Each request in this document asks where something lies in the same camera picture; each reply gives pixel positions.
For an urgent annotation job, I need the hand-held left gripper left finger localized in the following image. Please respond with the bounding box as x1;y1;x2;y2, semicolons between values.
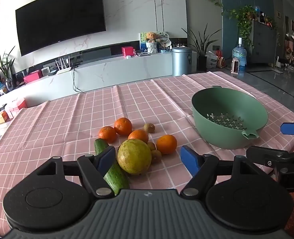
36;146;116;200

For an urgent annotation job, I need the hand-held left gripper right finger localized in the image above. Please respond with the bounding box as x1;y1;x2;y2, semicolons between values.
180;146;261;199

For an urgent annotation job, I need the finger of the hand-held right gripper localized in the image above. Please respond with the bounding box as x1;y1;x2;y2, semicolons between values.
280;122;294;135
246;146;291;167

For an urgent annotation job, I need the green cucumber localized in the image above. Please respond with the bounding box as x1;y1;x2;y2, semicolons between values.
94;138;130;196

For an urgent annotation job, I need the orange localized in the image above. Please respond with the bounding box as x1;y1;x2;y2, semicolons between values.
98;126;117;143
114;118;133;136
128;129;149;143
156;134;178;155

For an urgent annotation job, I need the large yellow-green citrus fruit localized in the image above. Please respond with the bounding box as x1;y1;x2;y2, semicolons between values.
117;139;152;175

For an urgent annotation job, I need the green colander bowl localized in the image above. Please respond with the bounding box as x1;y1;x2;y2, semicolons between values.
191;86;269;150

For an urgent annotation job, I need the pink checked tablecloth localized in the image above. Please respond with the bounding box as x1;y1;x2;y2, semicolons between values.
0;71;294;239

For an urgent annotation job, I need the blue water jug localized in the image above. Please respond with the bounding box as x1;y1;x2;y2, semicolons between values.
232;37;247;72

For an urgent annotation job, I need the grey sideboard cabinet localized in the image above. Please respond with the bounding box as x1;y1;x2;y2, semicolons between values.
251;20;280;64

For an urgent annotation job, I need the white marble television cabinet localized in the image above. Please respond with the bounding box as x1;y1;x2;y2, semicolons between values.
3;52;174;107

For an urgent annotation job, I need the snake plant in black pot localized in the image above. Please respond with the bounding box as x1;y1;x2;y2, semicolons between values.
182;24;222;71

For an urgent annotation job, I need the silver blue trash can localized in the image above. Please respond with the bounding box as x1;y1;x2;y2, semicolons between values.
172;47;193;77

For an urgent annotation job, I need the white router with antennas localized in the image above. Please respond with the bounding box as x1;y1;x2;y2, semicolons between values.
55;57;73;74

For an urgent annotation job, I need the white shopping bag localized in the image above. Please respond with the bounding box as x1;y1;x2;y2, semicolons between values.
205;51;218;69

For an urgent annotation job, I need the pink storage box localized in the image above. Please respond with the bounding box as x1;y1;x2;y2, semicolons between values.
5;99;28;116

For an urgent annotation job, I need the flat red box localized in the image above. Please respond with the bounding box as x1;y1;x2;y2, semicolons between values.
23;70;42;84

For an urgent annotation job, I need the upright red box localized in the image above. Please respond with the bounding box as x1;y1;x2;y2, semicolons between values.
122;46;134;58

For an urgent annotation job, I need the leafy pothos plant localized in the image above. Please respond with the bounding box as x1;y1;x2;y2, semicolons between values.
223;5;257;48

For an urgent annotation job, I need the blue landscape picture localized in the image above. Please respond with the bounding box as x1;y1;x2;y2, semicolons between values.
139;32;149;51

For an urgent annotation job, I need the brown teddy bear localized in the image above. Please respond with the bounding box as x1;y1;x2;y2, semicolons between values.
146;31;160;43

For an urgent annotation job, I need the grassy plant in glass vase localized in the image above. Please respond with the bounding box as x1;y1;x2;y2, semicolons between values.
0;46;16;91

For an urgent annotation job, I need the black power cable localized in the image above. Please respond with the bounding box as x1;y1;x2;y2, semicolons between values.
73;68;82;92

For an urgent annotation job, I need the black wall television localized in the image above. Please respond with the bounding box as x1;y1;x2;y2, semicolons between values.
15;2;106;57

